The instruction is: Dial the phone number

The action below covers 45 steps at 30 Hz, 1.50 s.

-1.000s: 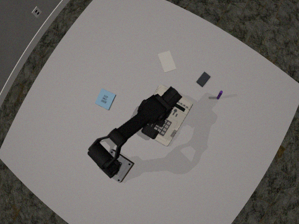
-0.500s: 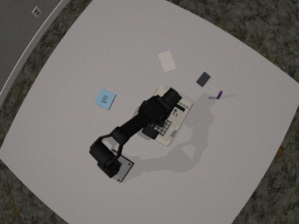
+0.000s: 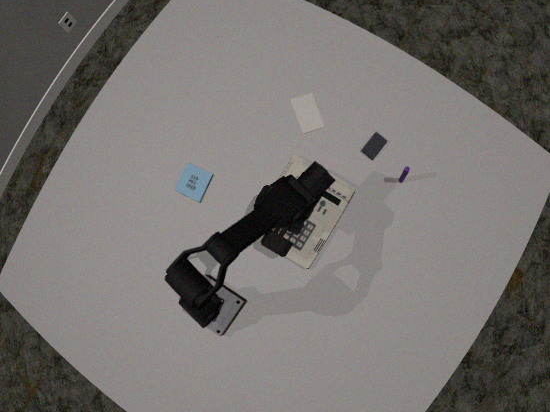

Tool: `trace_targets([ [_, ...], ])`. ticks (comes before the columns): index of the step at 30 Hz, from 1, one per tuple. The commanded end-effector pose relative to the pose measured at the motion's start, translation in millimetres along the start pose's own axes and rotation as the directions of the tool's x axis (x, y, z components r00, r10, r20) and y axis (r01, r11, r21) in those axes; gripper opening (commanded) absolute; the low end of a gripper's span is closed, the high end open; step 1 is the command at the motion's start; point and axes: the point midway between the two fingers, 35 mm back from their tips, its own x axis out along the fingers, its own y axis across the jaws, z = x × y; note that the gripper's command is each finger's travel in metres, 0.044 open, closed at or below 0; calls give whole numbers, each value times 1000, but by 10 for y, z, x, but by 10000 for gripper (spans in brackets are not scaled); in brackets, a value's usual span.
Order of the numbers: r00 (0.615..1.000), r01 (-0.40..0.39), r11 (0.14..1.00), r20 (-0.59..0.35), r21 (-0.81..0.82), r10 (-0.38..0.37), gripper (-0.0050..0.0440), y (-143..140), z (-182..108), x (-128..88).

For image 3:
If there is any light blue sticky note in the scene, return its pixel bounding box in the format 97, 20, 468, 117
174, 162, 213, 203

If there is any beige telephone handset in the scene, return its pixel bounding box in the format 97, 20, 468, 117
284, 160, 308, 179

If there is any grey telephone keypad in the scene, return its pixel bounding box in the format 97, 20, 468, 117
284, 220, 316, 250

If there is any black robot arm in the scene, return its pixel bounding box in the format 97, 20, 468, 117
165, 161, 335, 328

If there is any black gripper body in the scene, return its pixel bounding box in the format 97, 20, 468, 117
261, 210, 311, 257

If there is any purple rod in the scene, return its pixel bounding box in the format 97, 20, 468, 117
399, 167, 410, 183

